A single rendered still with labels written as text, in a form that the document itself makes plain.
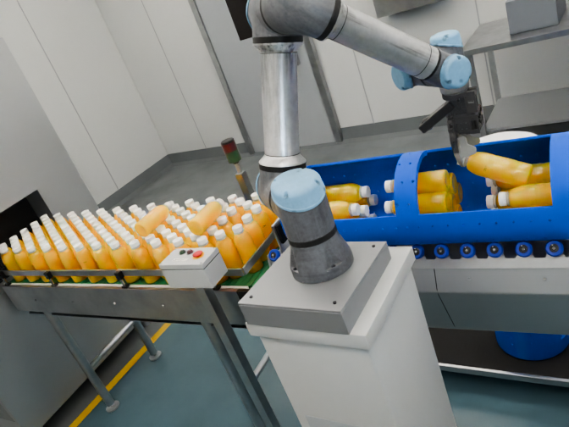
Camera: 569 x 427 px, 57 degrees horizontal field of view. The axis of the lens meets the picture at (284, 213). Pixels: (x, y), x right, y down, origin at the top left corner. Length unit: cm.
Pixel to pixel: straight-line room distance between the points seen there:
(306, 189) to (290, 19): 35
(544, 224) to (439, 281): 36
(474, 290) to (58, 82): 542
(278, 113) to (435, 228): 58
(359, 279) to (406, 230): 44
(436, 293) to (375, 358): 55
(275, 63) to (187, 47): 504
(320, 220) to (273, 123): 26
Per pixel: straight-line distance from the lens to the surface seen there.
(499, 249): 158
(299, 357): 128
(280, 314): 118
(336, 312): 109
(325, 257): 117
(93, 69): 669
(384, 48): 118
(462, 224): 151
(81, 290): 257
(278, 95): 122
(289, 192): 112
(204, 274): 176
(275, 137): 124
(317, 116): 558
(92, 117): 654
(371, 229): 160
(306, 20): 111
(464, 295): 167
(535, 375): 235
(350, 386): 128
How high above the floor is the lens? 186
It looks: 25 degrees down
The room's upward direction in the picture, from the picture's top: 21 degrees counter-clockwise
